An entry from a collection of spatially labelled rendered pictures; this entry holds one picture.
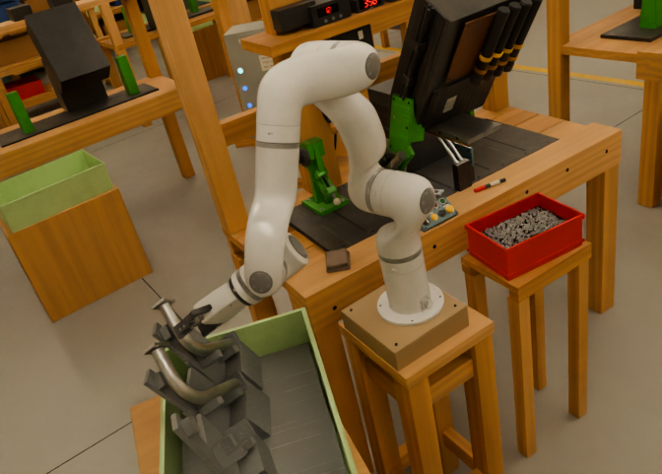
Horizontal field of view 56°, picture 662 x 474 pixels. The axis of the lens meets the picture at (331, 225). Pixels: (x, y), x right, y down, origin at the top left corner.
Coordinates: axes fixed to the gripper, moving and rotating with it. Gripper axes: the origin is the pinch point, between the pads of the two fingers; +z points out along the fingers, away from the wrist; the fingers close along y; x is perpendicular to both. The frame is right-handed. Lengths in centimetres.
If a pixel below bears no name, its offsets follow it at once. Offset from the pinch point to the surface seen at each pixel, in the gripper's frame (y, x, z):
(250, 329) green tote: -38.6, -2.6, 6.5
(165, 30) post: -40, -101, -20
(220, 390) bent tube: -12.9, 11.9, 8.9
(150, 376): 1.8, 3.1, 13.8
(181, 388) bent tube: -0.3, 9.1, 9.5
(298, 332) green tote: -47.7, 4.5, -1.8
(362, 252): -78, -11, -23
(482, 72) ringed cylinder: -89, -38, -91
